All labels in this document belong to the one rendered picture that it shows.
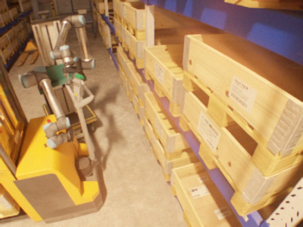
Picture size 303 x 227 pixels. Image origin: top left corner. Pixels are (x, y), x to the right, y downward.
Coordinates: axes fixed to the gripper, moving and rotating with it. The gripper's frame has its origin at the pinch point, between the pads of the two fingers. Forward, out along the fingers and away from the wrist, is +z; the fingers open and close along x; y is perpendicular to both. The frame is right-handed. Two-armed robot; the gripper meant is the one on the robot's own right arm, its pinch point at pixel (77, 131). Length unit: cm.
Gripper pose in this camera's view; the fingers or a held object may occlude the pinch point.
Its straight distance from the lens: 205.0
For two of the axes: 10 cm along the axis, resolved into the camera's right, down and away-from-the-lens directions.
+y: 8.8, 2.8, -3.9
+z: 4.6, -2.8, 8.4
